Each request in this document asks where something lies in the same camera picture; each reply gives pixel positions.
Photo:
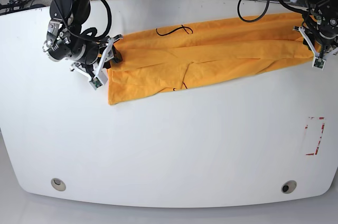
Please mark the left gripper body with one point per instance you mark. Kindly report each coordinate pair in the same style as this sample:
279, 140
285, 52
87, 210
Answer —
315, 41

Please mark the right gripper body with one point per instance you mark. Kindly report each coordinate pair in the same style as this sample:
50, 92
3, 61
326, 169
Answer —
95, 60

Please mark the orange T-shirt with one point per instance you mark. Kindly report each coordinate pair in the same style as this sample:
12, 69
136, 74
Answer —
204, 53

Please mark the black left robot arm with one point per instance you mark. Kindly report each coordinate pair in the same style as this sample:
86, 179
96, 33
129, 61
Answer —
321, 21

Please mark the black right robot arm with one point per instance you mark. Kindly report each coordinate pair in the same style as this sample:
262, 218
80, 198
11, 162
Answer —
65, 38

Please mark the red tape rectangle marking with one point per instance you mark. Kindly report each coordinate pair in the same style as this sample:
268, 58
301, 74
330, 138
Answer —
313, 135

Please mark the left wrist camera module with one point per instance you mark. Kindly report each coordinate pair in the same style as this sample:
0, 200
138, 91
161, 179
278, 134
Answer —
318, 63

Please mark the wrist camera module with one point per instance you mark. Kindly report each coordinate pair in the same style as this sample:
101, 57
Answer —
318, 63
97, 82

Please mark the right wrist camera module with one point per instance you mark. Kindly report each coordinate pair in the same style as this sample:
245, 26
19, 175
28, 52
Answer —
97, 82

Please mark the left table cable grommet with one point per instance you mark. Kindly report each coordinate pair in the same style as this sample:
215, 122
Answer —
58, 184

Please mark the table cable grommet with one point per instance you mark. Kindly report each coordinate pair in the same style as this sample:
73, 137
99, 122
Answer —
58, 184
288, 187

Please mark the right table cable grommet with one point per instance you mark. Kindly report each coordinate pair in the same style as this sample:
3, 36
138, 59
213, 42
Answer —
288, 187

